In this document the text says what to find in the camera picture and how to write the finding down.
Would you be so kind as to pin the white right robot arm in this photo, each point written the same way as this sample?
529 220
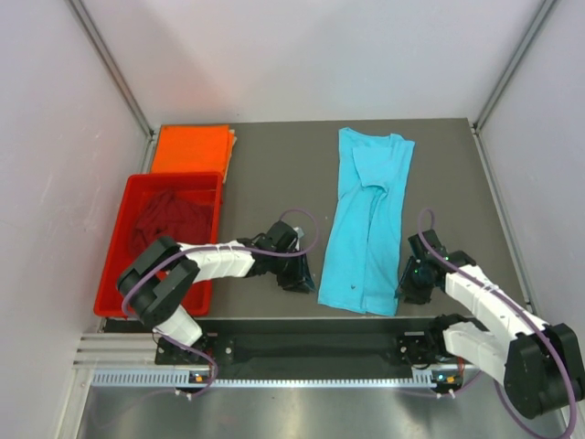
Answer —
539 365

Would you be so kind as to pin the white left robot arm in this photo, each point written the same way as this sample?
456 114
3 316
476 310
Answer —
154 286

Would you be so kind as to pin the aluminium front frame rail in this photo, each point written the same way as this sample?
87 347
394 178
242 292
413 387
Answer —
91 352

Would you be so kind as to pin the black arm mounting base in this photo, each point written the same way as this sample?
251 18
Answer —
412 329

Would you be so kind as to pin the folded orange t shirt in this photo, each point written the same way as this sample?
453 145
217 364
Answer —
194 149

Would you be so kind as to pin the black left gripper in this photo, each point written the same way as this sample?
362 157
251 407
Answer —
300 279

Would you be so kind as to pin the left aluminium frame post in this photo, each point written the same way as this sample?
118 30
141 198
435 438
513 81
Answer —
82 15

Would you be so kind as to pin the slotted grey cable duct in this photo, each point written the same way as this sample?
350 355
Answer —
186 378

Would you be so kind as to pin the dark red t shirt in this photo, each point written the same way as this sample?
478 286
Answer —
166 214

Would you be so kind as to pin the light blue t shirt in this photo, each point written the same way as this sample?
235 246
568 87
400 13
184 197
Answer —
361 261

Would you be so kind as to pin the aluminium frame post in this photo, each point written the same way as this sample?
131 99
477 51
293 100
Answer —
82 15
544 12

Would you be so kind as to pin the right aluminium frame post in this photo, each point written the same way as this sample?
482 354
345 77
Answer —
544 12

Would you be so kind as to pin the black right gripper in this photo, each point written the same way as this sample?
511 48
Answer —
405 287

